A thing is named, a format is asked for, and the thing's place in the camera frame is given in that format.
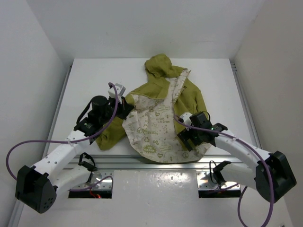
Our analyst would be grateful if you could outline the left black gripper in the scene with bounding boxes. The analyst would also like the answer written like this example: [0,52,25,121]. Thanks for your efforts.
[99,95,134,124]

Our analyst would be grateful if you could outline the olive green hooded jacket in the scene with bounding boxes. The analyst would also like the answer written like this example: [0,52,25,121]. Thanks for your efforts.
[96,54,211,162]

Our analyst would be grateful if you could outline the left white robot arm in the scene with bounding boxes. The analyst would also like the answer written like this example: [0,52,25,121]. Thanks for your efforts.
[15,95,134,214]

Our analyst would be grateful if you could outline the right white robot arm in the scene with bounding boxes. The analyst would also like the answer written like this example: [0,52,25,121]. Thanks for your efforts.
[174,112,297,202]

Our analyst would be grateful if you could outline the white front cover panel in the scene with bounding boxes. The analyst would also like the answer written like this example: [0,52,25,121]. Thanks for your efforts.
[18,169,294,227]

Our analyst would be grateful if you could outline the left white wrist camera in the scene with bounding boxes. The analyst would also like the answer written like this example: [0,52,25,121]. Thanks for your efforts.
[108,82,126,98]

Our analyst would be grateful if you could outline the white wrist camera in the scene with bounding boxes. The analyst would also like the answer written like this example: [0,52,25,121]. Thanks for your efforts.
[108,82,126,98]
[179,112,192,125]

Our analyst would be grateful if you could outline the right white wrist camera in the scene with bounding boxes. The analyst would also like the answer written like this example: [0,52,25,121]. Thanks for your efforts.
[179,112,192,125]

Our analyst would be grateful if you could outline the aluminium frame rail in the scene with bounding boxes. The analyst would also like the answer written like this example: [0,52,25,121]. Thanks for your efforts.
[89,153,261,170]

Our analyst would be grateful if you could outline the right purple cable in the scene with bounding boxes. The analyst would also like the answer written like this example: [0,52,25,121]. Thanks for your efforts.
[174,114,275,227]

